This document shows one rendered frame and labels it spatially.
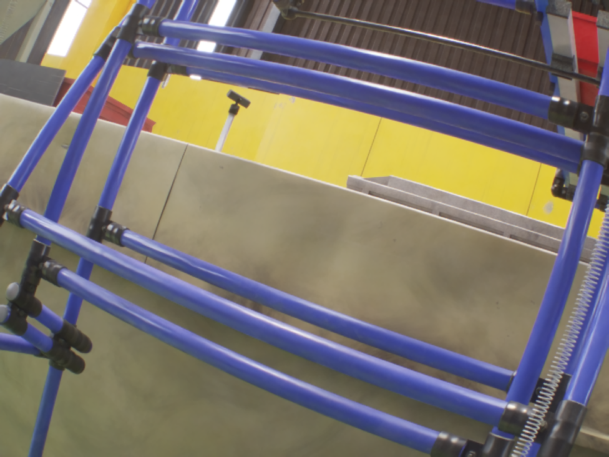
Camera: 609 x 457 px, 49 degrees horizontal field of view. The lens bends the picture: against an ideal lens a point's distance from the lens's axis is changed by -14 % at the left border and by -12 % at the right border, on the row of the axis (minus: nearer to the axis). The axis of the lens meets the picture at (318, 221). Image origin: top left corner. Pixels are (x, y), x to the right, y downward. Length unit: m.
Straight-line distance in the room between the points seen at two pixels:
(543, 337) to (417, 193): 0.92
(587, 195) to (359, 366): 0.31
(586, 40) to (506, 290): 0.62
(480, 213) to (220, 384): 0.69
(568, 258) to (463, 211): 0.84
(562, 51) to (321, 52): 0.57
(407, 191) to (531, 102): 0.85
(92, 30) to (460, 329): 4.54
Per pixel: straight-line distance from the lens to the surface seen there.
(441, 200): 1.64
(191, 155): 1.36
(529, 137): 0.87
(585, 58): 1.49
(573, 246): 0.80
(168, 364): 1.31
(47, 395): 1.30
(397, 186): 1.67
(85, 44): 5.35
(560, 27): 1.29
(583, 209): 0.80
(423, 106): 0.91
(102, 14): 5.39
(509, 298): 1.10
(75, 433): 1.46
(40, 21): 9.59
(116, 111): 1.75
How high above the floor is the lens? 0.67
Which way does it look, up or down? 4 degrees up
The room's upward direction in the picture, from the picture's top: 20 degrees clockwise
